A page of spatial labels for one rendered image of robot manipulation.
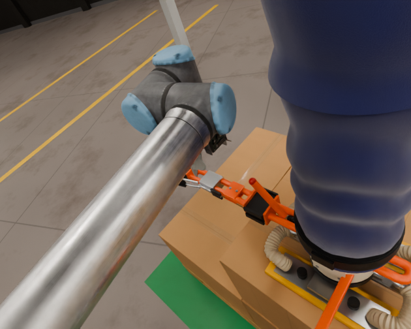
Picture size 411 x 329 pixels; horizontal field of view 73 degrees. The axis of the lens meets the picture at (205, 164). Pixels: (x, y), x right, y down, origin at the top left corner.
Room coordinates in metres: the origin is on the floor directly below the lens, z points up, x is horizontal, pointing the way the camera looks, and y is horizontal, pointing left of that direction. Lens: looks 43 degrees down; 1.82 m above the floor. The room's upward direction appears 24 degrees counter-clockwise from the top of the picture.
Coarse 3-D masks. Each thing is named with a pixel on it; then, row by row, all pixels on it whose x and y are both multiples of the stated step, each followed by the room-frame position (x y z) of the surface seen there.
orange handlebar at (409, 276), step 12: (228, 192) 0.60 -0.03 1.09; (240, 192) 0.59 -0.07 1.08; (240, 204) 0.54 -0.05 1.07; (276, 216) 0.44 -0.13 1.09; (288, 228) 0.40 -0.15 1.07; (396, 264) 0.20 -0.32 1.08; (408, 264) 0.19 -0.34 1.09; (348, 276) 0.22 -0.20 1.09; (384, 276) 0.19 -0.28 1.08; (396, 276) 0.18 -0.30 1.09; (408, 276) 0.17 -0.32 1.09; (336, 288) 0.20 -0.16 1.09; (336, 300) 0.18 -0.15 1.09; (324, 312) 0.17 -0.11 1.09; (336, 312) 0.16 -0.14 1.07; (324, 324) 0.15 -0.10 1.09
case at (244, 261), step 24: (288, 192) 0.60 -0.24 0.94; (240, 240) 0.50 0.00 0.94; (264, 240) 0.46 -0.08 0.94; (288, 240) 0.43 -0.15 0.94; (408, 240) 0.28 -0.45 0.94; (240, 264) 0.42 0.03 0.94; (264, 264) 0.39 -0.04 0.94; (240, 288) 0.43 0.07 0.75; (264, 288) 0.32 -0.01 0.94; (360, 288) 0.22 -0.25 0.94; (384, 288) 0.20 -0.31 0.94; (264, 312) 0.35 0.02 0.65; (288, 312) 0.24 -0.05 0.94; (312, 312) 0.21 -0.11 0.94
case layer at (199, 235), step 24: (264, 144) 1.29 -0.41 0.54; (240, 168) 1.18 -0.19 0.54; (264, 168) 1.10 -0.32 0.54; (288, 168) 1.03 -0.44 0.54; (192, 216) 0.99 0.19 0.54; (216, 216) 0.92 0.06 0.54; (240, 216) 0.86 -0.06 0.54; (408, 216) 0.50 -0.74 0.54; (168, 240) 0.90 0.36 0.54; (192, 240) 0.84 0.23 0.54; (216, 240) 0.78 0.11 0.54; (192, 264) 0.75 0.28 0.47; (216, 264) 0.66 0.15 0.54; (216, 288) 0.66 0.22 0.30
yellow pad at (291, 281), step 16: (288, 256) 0.37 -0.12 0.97; (272, 272) 0.35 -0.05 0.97; (288, 272) 0.32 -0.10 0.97; (304, 272) 0.30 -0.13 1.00; (288, 288) 0.29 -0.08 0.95; (304, 288) 0.27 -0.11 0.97; (352, 288) 0.22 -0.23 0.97; (320, 304) 0.22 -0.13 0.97; (352, 304) 0.18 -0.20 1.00; (368, 304) 0.17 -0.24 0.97; (384, 304) 0.16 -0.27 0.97; (352, 320) 0.16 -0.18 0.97
